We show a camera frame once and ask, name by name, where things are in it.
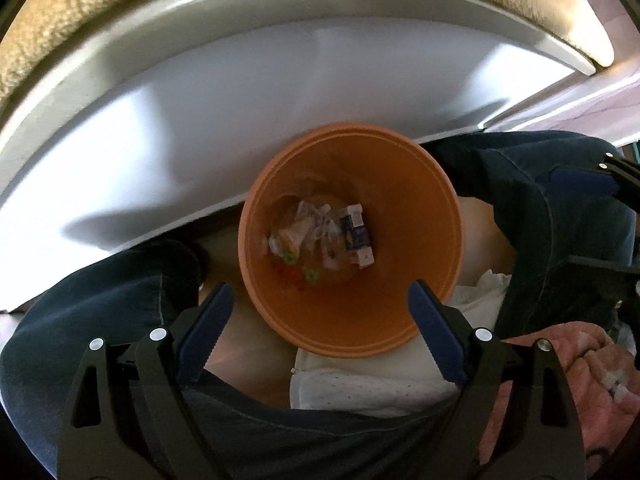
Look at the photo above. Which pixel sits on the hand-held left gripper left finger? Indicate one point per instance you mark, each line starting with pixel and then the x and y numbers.
pixel 206 330

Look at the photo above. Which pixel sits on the pink fleece blanket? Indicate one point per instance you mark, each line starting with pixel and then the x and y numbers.
pixel 595 390

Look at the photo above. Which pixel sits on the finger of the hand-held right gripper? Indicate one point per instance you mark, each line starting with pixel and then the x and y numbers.
pixel 600 285
pixel 575 181

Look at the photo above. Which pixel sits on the person's right leg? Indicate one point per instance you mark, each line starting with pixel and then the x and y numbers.
pixel 530 220

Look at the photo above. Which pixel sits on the blue and white carton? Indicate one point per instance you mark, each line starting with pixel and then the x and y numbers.
pixel 356 235

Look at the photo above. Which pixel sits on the white dotted cloth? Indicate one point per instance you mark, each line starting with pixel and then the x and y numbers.
pixel 360 385

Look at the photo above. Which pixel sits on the green bottle cap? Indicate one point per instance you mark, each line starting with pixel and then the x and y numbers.
pixel 312 275
pixel 288 259

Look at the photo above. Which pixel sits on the orange plastic bin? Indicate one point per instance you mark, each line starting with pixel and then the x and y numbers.
pixel 405 210

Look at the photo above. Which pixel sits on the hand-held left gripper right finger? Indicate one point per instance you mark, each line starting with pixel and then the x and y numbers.
pixel 440 332

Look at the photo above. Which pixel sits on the person's left leg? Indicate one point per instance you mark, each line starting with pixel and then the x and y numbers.
pixel 90 320

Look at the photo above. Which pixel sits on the white ruffled cloth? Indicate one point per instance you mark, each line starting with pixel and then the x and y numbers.
pixel 482 292

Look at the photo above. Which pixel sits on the crumpled clear wrappers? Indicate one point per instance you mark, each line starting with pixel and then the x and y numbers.
pixel 307 230

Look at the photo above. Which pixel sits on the person's leg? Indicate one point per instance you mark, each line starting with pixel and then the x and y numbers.
pixel 90 320
pixel 530 220

